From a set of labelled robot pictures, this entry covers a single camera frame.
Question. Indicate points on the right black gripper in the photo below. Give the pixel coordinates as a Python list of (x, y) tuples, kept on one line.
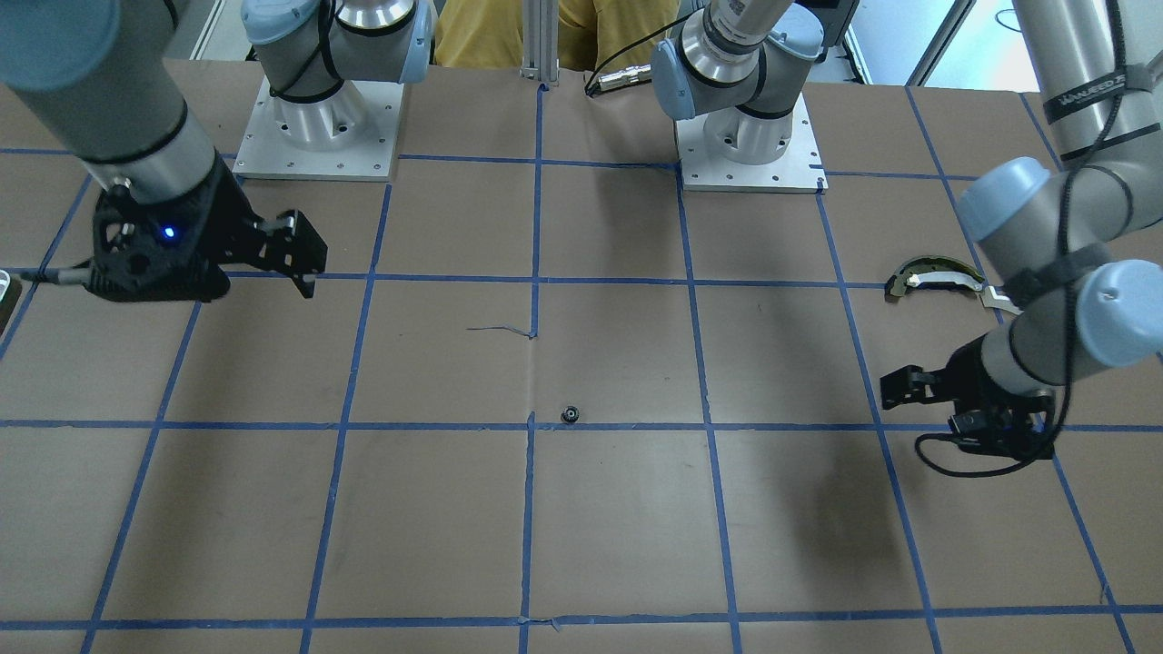
[(225, 216)]

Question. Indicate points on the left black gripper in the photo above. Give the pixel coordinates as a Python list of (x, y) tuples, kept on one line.
[(981, 374)]

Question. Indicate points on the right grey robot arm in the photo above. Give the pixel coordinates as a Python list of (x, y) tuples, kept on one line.
[(92, 72)]

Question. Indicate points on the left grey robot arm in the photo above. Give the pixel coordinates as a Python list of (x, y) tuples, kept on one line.
[(1046, 234)]

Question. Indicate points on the olive green brake shoe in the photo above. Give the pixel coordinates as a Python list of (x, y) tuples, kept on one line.
[(933, 272)]

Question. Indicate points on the white curved plastic arc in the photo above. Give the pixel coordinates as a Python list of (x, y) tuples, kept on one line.
[(993, 298)]

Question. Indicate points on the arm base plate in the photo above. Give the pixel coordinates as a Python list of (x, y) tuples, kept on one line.
[(348, 137), (729, 151)]

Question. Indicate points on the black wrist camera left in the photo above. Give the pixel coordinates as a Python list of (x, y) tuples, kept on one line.
[(1001, 432)]

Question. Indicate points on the aluminium frame post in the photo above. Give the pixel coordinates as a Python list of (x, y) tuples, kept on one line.
[(539, 54)]

